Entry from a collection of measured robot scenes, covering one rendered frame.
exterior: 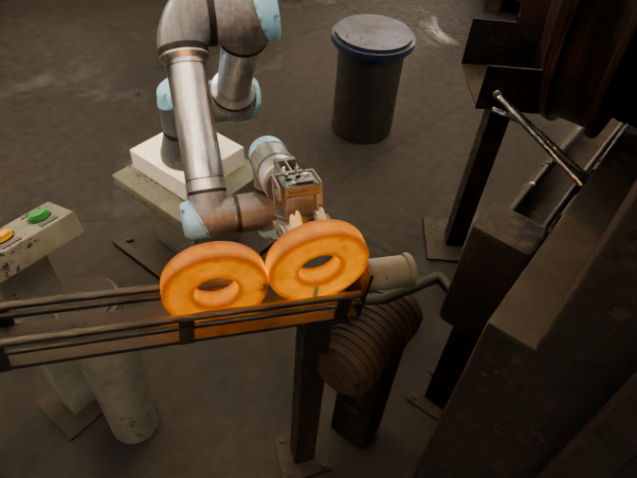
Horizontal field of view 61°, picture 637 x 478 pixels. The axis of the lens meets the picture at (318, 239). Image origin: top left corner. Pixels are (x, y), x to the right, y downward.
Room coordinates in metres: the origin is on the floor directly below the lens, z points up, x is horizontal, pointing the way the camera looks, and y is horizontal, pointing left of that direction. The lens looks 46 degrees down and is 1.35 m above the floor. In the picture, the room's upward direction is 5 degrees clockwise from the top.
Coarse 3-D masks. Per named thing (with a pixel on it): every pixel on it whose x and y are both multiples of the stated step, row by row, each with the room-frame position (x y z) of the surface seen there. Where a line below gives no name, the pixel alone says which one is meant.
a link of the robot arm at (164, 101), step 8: (160, 88) 1.22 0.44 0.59; (168, 88) 1.22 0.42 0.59; (160, 96) 1.20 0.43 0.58; (168, 96) 1.19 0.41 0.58; (160, 104) 1.20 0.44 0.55; (168, 104) 1.18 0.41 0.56; (160, 112) 1.20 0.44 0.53; (168, 112) 1.18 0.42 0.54; (168, 120) 1.18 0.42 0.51; (168, 128) 1.18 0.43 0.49; (176, 136) 1.18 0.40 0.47
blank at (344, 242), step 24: (288, 240) 0.52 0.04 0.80; (312, 240) 0.51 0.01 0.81; (336, 240) 0.53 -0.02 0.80; (360, 240) 0.54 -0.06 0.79; (288, 264) 0.50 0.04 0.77; (336, 264) 0.55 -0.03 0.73; (360, 264) 0.54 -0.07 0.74; (288, 288) 0.51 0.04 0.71; (312, 288) 0.52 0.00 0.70; (336, 288) 0.53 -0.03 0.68
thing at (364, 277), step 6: (366, 270) 0.55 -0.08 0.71; (360, 276) 0.56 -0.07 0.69; (366, 276) 0.55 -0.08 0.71; (372, 276) 0.54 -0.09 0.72; (354, 282) 0.57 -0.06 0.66; (360, 282) 0.56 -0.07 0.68; (366, 282) 0.54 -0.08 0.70; (348, 288) 0.58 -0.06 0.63; (354, 288) 0.57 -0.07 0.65; (360, 288) 0.55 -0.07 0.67; (366, 288) 0.54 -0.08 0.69; (366, 294) 0.54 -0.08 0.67; (354, 306) 0.55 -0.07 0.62; (360, 306) 0.53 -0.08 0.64; (360, 312) 0.53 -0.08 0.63
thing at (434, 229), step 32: (480, 32) 1.49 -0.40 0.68; (512, 32) 1.49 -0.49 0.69; (480, 64) 1.49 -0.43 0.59; (512, 64) 1.49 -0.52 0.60; (480, 96) 1.23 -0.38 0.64; (512, 96) 1.23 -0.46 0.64; (480, 128) 1.35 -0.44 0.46; (480, 160) 1.31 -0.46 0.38; (480, 192) 1.31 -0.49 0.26; (448, 224) 1.35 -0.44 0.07; (448, 256) 1.25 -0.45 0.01
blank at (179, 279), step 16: (176, 256) 0.49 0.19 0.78; (192, 256) 0.48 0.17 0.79; (208, 256) 0.48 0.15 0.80; (224, 256) 0.48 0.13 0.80; (240, 256) 0.49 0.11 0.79; (256, 256) 0.51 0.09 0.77; (176, 272) 0.46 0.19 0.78; (192, 272) 0.47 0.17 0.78; (208, 272) 0.47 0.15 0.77; (224, 272) 0.48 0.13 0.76; (240, 272) 0.49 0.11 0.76; (256, 272) 0.50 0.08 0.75; (160, 288) 0.46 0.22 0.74; (176, 288) 0.46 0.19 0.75; (192, 288) 0.47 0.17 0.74; (224, 288) 0.51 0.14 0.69; (240, 288) 0.49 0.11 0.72; (256, 288) 0.50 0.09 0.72; (176, 304) 0.46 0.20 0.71; (192, 304) 0.46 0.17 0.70; (208, 304) 0.48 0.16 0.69; (224, 304) 0.48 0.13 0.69; (240, 304) 0.49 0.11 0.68
